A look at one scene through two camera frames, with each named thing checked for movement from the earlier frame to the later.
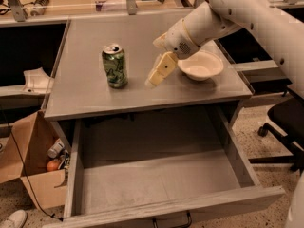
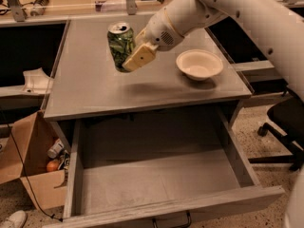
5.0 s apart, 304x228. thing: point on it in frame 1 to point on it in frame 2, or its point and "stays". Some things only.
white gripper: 175,39 to 161,32
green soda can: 115,64 to 122,42
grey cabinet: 104,66 stays
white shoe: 15,219 stays
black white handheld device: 40,4 stays
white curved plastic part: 37,82 stays
